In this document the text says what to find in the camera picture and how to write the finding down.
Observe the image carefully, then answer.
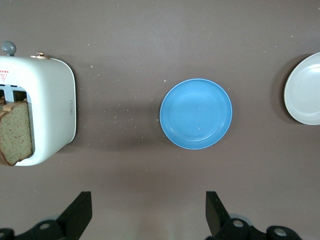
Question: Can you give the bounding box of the beige plate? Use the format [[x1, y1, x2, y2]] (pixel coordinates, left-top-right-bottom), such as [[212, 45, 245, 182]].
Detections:
[[283, 51, 320, 126]]

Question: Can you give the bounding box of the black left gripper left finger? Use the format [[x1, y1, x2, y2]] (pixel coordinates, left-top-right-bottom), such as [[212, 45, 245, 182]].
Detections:
[[0, 191, 93, 240]]

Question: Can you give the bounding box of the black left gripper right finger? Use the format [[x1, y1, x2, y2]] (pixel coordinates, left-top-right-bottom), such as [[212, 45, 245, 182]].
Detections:
[[204, 191, 300, 240]]

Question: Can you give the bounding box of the brown bread slice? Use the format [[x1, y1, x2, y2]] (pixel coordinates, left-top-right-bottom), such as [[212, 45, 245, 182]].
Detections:
[[0, 96, 28, 118], [0, 101, 35, 167]]

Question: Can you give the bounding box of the white toaster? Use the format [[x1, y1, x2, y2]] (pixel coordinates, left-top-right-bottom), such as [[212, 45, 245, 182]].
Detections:
[[0, 41, 77, 167]]

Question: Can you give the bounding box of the blue plate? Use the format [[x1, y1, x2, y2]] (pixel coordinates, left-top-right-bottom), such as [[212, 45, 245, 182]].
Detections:
[[159, 78, 233, 151]]

